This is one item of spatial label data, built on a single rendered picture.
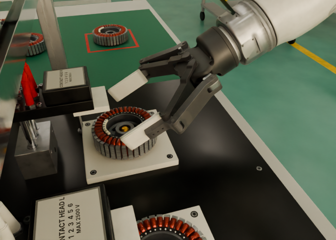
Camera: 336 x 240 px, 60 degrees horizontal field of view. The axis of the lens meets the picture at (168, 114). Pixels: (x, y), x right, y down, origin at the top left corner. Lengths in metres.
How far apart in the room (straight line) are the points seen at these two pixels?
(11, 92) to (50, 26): 0.39
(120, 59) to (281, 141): 1.19
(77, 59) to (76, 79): 0.47
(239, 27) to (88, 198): 0.31
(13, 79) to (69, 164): 0.30
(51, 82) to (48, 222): 0.23
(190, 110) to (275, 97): 1.79
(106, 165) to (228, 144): 0.22
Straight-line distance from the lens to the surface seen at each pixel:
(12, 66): 0.25
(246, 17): 0.46
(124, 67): 0.83
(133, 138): 0.43
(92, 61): 0.88
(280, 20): 0.47
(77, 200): 0.27
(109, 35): 0.95
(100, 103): 0.45
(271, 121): 1.94
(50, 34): 0.62
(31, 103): 0.44
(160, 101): 0.64
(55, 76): 0.46
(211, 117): 0.60
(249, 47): 0.46
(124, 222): 0.30
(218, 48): 0.45
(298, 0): 0.47
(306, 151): 1.80
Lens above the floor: 1.13
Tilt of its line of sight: 37 degrees down
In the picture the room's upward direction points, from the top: straight up
